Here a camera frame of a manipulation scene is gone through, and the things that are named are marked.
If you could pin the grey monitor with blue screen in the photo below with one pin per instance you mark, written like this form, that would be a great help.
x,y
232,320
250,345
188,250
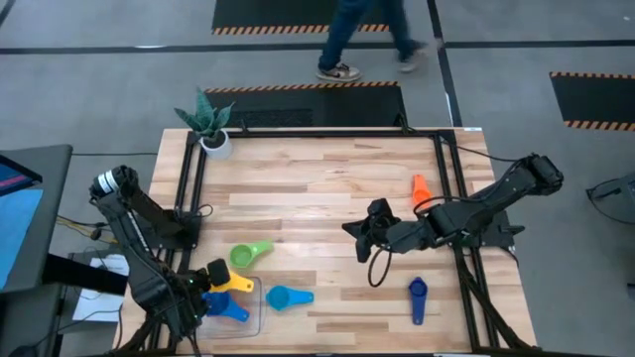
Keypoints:
x,y
49,223

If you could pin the person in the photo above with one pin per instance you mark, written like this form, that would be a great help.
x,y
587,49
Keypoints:
x,y
342,30

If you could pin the light blue measuring cup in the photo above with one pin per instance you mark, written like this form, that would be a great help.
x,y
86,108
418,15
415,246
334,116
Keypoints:
x,y
280,297

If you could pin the white paper sheet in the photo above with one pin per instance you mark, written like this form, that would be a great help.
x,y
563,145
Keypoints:
x,y
99,307

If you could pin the black hazard-striped floor mat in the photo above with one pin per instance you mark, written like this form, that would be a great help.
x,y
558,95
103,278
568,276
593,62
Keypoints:
x,y
595,99
273,12
347,106

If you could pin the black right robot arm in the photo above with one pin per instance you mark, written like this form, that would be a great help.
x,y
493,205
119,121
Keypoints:
x,y
496,198

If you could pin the potted plant in white pot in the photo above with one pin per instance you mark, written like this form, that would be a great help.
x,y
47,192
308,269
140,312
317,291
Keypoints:
x,y
220,149

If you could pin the yellow measuring cup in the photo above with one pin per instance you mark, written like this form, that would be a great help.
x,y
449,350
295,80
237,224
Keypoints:
x,y
238,284

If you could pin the dark blue measuring cup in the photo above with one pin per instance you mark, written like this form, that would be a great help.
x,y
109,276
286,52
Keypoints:
x,y
418,310

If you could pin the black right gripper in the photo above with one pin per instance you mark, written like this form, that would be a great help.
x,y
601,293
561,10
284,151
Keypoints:
x,y
407,235

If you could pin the black monitor stand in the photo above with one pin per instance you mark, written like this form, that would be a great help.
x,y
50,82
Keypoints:
x,y
84,275

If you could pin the orange measuring cup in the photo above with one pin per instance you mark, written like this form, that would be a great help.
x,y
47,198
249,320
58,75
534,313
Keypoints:
x,y
420,191

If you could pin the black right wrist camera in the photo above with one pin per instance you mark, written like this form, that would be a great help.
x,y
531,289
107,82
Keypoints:
x,y
382,208

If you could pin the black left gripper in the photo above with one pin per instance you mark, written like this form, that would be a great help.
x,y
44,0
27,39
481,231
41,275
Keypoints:
x,y
191,297

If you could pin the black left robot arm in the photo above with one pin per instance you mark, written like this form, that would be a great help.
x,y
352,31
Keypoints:
x,y
144,277

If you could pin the clear plastic basket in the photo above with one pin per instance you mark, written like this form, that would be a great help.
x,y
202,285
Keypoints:
x,y
248,329

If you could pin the green measuring cup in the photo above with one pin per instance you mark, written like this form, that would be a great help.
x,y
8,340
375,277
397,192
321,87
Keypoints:
x,y
241,256

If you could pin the black metal table frame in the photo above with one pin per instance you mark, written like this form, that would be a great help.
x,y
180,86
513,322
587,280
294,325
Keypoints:
x,y
322,134

